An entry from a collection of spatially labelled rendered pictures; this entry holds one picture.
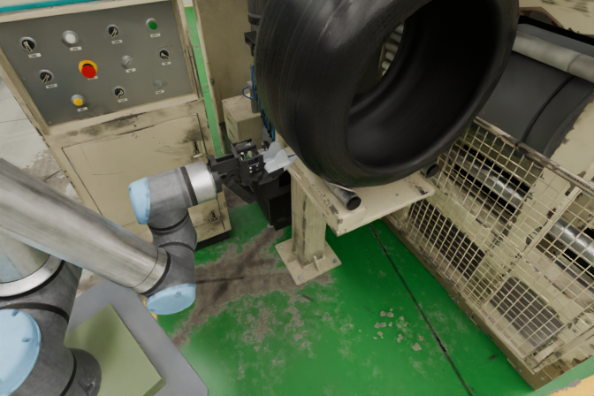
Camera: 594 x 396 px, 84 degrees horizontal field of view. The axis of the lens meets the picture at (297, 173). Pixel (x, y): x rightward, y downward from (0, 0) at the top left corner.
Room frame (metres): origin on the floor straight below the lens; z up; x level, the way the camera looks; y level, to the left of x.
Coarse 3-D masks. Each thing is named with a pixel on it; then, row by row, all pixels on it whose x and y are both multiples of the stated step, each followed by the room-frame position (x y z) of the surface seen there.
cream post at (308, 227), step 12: (300, 192) 0.97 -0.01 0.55; (300, 204) 0.97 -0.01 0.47; (312, 204) 0.96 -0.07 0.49; (300, 216) 0.97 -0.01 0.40; (312, 216) 0.96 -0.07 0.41; (300, 228) 0.97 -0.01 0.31; (312, 228) 0.96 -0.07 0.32; (324, 228) 1.00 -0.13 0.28; (300, 240) 0.97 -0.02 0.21; (312, 240) 0.96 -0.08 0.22; (300, 252) 0.97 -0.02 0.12; (312, 252) 0.97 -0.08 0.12
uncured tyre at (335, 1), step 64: (320, 0) 0.62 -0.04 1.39; (384, 0) 0.58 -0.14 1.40; (448, 0) 0.97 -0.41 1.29; (512, 0) 0.73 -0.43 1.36; (256, 64) 0.71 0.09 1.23; (320, 64) 0.55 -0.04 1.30; (448, 64) 0.93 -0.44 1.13; (320, 128) 0.53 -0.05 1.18; (384, 128) 0.89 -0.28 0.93; (448, 128) 0.73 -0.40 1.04
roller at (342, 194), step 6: (324, 180) 0.68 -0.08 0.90; (330, 186) 0.65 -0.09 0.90; (336, 192) 0.63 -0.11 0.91; (342, 192) 0.62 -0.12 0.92; (348, 192) 0.61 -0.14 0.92; (342, 198) 0.60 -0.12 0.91; (348, 198) 0.59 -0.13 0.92; (354, 198) 0.59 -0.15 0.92; (360, 198) 0.60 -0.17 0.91; (348, 204) 0.58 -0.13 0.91; (354, 204) 0.59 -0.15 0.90
